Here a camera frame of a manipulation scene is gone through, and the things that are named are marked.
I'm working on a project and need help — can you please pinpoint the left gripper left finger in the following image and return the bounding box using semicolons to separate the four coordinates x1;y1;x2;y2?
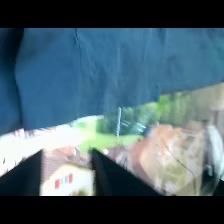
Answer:
0;149;43;197

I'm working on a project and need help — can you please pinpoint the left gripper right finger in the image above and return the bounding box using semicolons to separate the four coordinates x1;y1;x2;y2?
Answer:
90;147;162;197

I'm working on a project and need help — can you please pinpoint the dark blue shirt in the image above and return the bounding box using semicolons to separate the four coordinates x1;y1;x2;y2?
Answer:
0;28;224;137

